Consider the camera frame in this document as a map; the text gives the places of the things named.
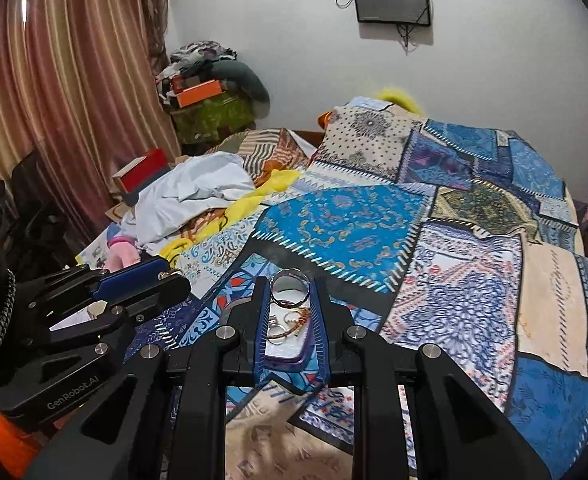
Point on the pile of jewelry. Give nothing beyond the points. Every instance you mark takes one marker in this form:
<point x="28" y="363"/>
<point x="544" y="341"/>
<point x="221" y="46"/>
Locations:
<point x="286" y="325"/>

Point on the small gold earring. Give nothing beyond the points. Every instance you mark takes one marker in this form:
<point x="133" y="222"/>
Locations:
<point x="171" y="274"/>

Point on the white cloth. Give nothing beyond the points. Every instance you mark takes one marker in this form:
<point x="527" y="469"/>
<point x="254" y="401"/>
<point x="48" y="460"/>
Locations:
<point x="189" y="195"/>

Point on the pile of clothes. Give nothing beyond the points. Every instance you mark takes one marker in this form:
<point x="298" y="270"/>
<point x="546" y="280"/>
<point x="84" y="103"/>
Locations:
<point x="194" y="62"/>

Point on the dark grey pillow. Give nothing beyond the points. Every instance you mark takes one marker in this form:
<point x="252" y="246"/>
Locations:
<point x="246" y="80"/>

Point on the heart-shaped purple jewelry box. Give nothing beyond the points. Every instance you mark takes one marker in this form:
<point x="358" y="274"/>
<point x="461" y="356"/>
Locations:
<point x="294" y="357"/>

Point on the yellow plush toy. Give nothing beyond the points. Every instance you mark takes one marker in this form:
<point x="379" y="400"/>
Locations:
<point x="398" y="99"/>

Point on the green cloth-covered cabinet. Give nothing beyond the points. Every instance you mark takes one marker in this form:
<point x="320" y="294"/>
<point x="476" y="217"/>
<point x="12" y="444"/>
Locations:
<point x="211" y="120"/>

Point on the striped orange blanket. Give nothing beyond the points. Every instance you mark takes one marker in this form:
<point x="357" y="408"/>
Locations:
<point x="269" y="152"/>

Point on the silver bangle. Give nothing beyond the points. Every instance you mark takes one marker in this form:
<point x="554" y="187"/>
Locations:
<point x="290" y="287"/>

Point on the pink plush toy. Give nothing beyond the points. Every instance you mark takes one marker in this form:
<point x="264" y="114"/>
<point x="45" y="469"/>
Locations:
<point x="124" y="255"/>

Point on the yellow cloth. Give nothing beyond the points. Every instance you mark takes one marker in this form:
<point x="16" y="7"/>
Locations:
<point x="269" y="187"/>

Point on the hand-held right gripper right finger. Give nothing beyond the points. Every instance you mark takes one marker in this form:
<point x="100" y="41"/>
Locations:
<point x="319" y="322"/>

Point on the small black monitor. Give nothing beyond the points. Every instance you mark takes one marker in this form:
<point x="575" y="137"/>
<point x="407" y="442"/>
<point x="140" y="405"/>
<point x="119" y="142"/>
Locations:
<point x="392" y="0"/>

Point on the red box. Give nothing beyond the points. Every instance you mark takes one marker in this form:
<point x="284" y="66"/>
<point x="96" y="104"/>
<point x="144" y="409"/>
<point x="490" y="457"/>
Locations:
<point x="141" y="172"/>

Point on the orange box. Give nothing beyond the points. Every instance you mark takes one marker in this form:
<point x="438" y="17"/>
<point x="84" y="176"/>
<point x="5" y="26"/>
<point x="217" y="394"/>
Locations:
<point x="199" y="94"/>

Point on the striped brown curtain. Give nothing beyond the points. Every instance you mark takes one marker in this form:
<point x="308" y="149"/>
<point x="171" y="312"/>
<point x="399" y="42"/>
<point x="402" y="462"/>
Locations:
<point x="64" y="100"/>

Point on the dark purple cushion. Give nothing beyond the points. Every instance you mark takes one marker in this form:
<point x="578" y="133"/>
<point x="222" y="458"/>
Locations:
<point x="584" y="214"/>

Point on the orange bag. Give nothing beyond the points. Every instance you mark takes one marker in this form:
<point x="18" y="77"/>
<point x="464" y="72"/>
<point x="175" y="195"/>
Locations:
<point x="11" y="442"/>

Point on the patchwork blanket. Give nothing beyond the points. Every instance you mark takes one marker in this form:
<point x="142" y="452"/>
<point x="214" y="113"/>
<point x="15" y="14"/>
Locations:
<point x="448" y="260"/>

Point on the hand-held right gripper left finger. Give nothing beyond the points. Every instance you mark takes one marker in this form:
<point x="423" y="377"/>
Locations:
<point x="261" y="322"/>

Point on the black office chair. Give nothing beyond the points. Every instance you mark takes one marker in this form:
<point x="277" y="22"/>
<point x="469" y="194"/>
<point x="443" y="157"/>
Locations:
<point x="39" y="210"/>

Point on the cartoon printed sheet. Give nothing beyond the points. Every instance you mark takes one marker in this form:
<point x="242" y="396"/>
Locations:
<point x="94" y="252"/>

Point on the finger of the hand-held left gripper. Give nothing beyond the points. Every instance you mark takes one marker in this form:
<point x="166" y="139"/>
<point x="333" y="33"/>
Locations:
<point x="166" y="292"/>
<point x="124" y="280"/>

